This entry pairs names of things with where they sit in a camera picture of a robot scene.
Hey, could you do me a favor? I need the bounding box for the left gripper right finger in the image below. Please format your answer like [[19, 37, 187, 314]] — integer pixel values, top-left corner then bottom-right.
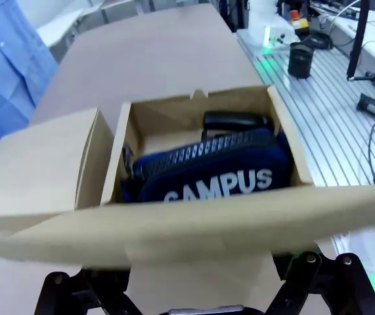
[[265, 251, 375, 315]]

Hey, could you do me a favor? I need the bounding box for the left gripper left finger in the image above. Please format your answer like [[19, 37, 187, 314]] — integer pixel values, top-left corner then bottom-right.
[[41, 268, 136, 315]]

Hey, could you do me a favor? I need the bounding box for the large cardboard box with flaps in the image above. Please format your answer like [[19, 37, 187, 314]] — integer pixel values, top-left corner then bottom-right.
[[0, 85, 375, 315]]

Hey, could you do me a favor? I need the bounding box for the blue CAMPUS pencil pouch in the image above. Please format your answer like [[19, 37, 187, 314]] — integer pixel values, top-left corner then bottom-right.
[[120, 127, 292, 205]]

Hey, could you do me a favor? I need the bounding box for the black stapler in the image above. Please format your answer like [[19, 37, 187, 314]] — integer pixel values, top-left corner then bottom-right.
[[202, 110, 275, 140]]

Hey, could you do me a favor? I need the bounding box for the black cylinder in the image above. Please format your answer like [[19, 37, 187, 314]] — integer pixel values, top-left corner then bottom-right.
[[287, 41, 315, 79]]

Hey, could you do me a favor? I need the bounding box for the person in blue shirt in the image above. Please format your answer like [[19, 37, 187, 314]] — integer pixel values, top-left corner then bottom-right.
[[0, 0, 59, 145]]

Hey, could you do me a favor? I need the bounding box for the green-lit white status light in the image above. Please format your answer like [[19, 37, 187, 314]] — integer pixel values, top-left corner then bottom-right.
[[261, 25, 273, 50]]

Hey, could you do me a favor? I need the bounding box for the black stand pole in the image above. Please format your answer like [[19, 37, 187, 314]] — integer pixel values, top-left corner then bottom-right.
[[346, 0, 371, 77]]

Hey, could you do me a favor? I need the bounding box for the white table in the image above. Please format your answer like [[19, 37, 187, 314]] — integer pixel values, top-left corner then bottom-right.
[[35, 0, 135, 50]]

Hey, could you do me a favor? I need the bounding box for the red emergency stop button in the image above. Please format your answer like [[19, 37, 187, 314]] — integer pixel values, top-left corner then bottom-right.
[[288, 9, 310, 31]]

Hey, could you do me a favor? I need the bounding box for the aluminium slotted base plate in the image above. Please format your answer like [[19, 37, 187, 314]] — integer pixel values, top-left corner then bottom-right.
[[236, 26, 375, 315]]

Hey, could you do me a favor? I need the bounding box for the black coiled cable bundle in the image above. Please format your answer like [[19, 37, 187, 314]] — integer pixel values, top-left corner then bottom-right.
[[300, 31, 334, 50]]

